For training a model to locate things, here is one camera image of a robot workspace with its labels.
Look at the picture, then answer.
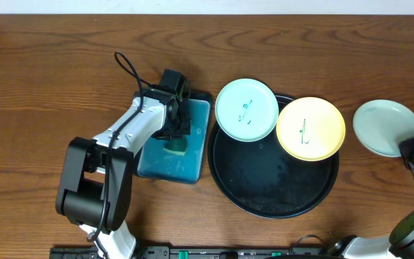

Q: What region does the green scouring sponge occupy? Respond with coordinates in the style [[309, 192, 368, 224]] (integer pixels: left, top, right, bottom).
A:
[[163, 137, 188, 155]]

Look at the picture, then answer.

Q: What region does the mint plate with blue streak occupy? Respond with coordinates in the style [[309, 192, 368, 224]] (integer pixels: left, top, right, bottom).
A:
[[353, 99, 414, 158]]

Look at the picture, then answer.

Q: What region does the yellow plate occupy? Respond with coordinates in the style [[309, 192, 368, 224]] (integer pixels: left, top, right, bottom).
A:
[[276, 97, 346, 162]]

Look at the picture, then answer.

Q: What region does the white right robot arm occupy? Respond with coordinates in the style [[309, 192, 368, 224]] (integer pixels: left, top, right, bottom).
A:
[[327, 137, 414, 259]]

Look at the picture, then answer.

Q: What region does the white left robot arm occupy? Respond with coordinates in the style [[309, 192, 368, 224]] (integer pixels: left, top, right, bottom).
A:
[[55, 88, 190, 258]]

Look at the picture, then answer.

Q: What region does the black rectangular water tray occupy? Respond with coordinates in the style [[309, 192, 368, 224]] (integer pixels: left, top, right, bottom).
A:
[[134, 91, 213, 184]]

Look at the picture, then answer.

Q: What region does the round black tray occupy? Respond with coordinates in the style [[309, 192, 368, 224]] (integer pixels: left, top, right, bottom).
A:
[[208, 96, 339, 219]]

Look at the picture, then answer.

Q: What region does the mint plate with scribble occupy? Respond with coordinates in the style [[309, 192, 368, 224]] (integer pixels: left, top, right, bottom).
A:
[[215, 78, 279, 142]]

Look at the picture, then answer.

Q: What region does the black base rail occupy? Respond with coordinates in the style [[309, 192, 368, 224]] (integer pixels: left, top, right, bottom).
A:
[[49, 232, 341, 259]]

